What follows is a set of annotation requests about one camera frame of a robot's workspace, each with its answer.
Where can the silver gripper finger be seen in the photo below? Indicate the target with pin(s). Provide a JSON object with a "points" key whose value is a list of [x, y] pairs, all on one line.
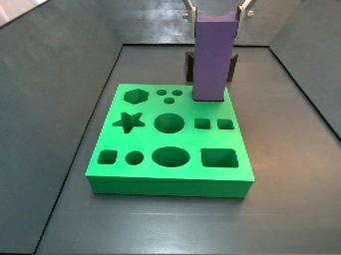
{"points": [[189, 13]]}

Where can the purple arch block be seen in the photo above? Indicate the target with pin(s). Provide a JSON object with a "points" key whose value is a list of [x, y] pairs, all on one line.
{"points": [[213, 46]]}

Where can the green shape sorter board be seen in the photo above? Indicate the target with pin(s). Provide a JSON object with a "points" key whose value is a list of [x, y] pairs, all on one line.
{"points": [[166, 145]]}

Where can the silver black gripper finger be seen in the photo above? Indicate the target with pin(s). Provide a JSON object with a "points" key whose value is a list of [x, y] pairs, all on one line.
{"points": [[243, 9]]}

